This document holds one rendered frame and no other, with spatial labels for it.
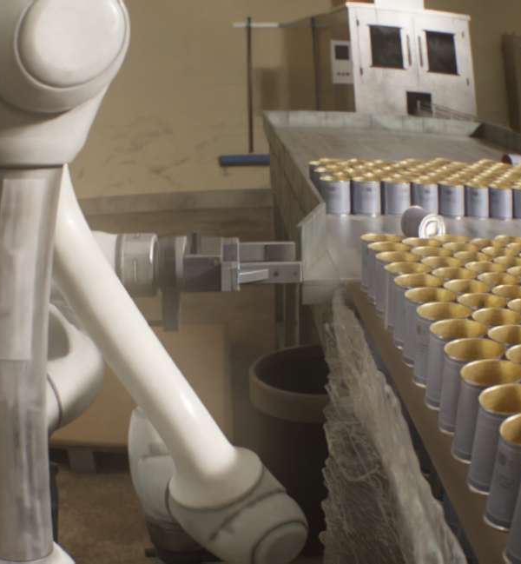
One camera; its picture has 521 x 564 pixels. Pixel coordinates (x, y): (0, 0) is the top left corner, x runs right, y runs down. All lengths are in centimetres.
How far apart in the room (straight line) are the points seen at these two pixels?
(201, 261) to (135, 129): 672
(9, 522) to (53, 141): 34
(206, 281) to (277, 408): 113
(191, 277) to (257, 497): 41
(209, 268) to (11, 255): 56
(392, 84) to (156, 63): 243
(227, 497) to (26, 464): 24
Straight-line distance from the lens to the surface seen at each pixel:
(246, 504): 85
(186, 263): 116
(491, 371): 76
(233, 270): 113
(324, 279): 140
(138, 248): 120
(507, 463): 59
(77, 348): 153
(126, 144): 788
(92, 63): 59
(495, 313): 93
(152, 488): 98
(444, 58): 656
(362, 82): 642
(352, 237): 170
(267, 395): 228
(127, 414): 326
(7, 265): 65
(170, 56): 780
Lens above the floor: 145
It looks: 16 degrees down
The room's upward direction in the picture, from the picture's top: 1 degrees counter-clockwise
